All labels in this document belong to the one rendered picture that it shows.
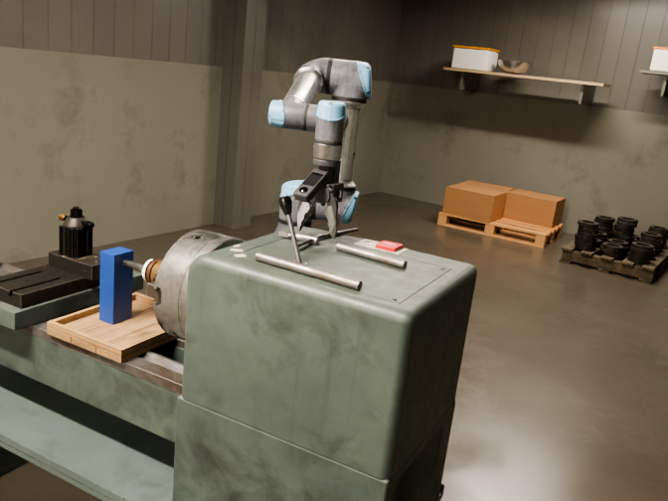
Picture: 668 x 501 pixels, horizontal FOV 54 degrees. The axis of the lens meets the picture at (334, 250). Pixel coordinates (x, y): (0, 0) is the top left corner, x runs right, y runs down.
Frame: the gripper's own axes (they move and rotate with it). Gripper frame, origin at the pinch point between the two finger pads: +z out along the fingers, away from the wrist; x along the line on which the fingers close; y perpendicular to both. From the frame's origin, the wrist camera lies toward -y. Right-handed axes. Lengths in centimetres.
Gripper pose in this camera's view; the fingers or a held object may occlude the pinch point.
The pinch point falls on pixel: (315, 233)
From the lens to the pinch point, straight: 179.7
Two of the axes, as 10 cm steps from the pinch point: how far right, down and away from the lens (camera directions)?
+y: 4.7, -1.9, 8.6
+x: -8.8, -2.2, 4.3
